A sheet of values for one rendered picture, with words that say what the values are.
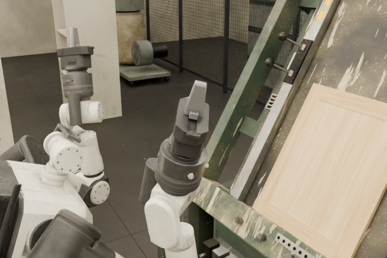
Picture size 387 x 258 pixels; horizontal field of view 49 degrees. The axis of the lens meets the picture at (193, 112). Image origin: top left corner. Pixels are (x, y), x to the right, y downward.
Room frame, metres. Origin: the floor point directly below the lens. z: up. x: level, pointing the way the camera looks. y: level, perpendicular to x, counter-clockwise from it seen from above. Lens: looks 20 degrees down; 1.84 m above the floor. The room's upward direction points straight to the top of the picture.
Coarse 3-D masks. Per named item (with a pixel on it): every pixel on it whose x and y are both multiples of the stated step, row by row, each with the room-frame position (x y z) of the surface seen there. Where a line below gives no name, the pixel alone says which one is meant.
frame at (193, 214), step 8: (224, 184) 1.85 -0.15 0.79; (192, 208) 1.71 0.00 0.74; (200, 208) 1.67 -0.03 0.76; (192, 216) 1.71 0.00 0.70; (200, 216) 1.67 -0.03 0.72; (208, 216) 1.70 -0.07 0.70; (192, 224) 1.71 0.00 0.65; (200, 224) 1.67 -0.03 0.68; (208, 224) 1.70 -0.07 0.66; (200, 232) 1.67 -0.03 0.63; (208, 232) 1.70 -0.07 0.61; (200, 240) 1.67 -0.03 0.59; (200, 248) 1.67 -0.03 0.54
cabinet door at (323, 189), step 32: (320, 96) 1.58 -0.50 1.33; (352, 96) 1.49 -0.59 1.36; (320, 128) 1.50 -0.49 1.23; (352, 128) 1.41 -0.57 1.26; (384, 128) 1.34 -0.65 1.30; (288, 160) 1.50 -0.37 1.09; (320, 160) 1.42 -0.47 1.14; (352, 160) 1.34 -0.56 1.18; (384, 160) 1.26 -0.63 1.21; (288, 192) 1.42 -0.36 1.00; (320, 192) 1.34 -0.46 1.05; (352, 192) 1.26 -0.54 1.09; (384, 192) 1.21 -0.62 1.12; (288, 224) 1.34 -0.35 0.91; (320, 224) 1.26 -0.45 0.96; (352, 224) 1.19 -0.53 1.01; (352, 256) 1.14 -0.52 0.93
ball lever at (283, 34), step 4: (280, 32) 1.75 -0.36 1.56; (284, 32) 1.75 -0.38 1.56; (280, 36) 1.73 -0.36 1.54; (284, 36) 1.73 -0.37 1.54; (280, 40) 1.74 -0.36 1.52; (288, 40) 1.75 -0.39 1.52; (292, 40) 1.75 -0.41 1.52; (296, 44) 1.75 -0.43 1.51; (304, 44) 1.75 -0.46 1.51; (300, 48) 1.75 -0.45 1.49; (304, 48) 1.74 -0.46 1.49
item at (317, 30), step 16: (336, 0) 1.82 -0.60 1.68; (320, 32) 1.77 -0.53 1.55; (304, 64) 1.72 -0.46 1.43; (288, 96) 1.67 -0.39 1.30; (272, 112) 1.67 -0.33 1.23; (272, 128) 1.63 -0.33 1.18; (256, 144) 1.63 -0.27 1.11; (256, 160) 1.58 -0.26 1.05; (240, 176) 1.59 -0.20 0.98; (240, 192) 1.54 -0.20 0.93
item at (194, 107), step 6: (198, 84) 0.67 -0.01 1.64; (204, 84) 0.67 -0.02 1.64; (192, 90) 0.67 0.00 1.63; (198, 90) 0.67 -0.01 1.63; (204, 90) 0.67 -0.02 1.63; (192, 96) 0.67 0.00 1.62; (198, 96) 0.67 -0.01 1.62; (204, 96) 0.67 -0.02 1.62; (192, 102) 0.67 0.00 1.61; (198, 102) 0.67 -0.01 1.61; (204, 102) 0.67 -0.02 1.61; (186, 108) 0.68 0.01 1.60; (192, 108) 0.67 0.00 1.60; (198, 108) 0.67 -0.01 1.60; (186, 114) 0.68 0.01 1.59; (192, 114) 0.67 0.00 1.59; (198, 114) 0.67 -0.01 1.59
